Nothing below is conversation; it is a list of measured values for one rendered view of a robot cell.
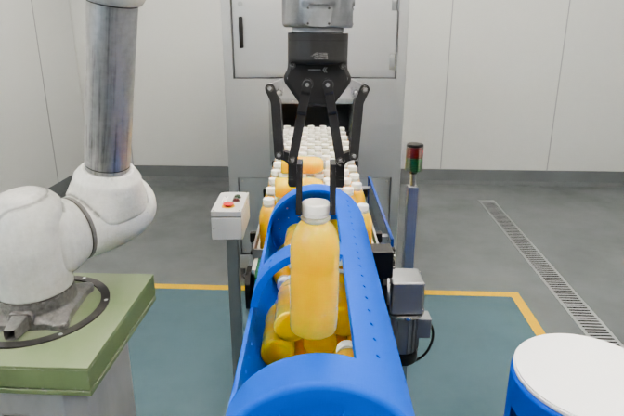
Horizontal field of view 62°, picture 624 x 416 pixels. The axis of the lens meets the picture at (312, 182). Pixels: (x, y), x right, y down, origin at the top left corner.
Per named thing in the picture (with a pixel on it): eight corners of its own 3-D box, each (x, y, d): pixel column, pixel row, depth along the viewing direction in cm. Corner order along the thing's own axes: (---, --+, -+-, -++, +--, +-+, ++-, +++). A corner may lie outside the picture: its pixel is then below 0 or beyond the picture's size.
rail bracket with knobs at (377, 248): (364, 282, 162) (365, 252, 159) (362, 271, 169) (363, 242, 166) (396, 282, 162) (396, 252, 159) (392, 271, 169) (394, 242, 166)
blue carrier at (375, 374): (233, 559, 75) (198, 395, 66) (276, 277, 158) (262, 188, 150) (431, 541, 74) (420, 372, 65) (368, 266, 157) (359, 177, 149)
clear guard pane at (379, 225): (385, 357, 197) (391, 240, 183) (365, 266, 272) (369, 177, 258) (386, 357, 197) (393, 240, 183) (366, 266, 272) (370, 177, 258)
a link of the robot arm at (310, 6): (359, -22, 58) (357, 33, 60) (353, -15, 67) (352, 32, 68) (278, -22, 58) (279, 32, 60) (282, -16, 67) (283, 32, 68)
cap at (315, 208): (335, 214, 71) (335, 201, 70) (315, 221, 68) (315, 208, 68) (316, 207, 74) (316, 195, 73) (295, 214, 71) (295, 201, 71)
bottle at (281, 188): (274, 178, 177) (327, 178, 178) (275, 175, 184) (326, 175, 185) (274, 199, 178) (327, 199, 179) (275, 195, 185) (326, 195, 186)
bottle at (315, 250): (346, 330, 76) (351, 214, 71) (312, 348, 71) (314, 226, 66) (314, 311, 81) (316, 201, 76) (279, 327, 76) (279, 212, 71)
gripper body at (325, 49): (281, 30, 60) (282, 110, 63) (354, 31, 60) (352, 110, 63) (285, 30, 68) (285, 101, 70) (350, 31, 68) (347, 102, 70)
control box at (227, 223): (212, 240, 169) (210, 210, 166) (222, 218, 188) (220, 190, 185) (242, 240, 169) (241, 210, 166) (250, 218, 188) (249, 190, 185)
